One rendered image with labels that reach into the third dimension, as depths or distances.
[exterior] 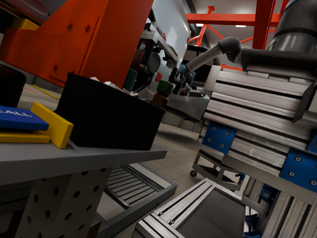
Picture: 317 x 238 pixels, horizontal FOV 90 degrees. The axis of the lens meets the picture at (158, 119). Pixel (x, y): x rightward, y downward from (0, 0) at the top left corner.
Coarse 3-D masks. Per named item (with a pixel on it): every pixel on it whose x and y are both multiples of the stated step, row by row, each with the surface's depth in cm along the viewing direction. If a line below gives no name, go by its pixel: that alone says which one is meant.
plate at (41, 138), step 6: (0, 132) 20; (6, 132) 20; (12, 132) 21; (18, 132) 21; (24, 132) 22; (30, 132) 23; (36, 132) 24; (42, 132) 25; (0, 138) 19; (6, 138) 19; (12, 138) 20; (18, 138) 20; (24, 138) 21; (30, 138) 22; (36, 138) 22; (42, 138) 23; (48, 138) 24
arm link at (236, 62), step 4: (240, 48) 115; (236, 52) 116; (240, 52) 115; (228, 56) 122; (232, 56) 119; (236, 56) 117; (240, 56) 116; (232, 60) 122; (236, 60) 119; (240, 60) 116; (240, 64) 118
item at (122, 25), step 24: (96, 0) 44; (120, 0) 45; (144, 0) 52; (72, 24) 47; (96, 24) 42; (120, 24) 47; (144, 24) 55; (72, 48) 45; (96, 48) 44; (120, 48) 50; (72, 72) 43; (96, 72) 46; (120, 72) 53
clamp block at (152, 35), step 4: (144, 32) 86; (148, 32) 85; (152, 32) 84; (156, 32) 84; (144, 36) 86; (148, 36) 85; (152, 36) 83; (156, 36) 85; (144, 40) 87; (148, 40) 86; (152, 40) 84; (156, 40) 86
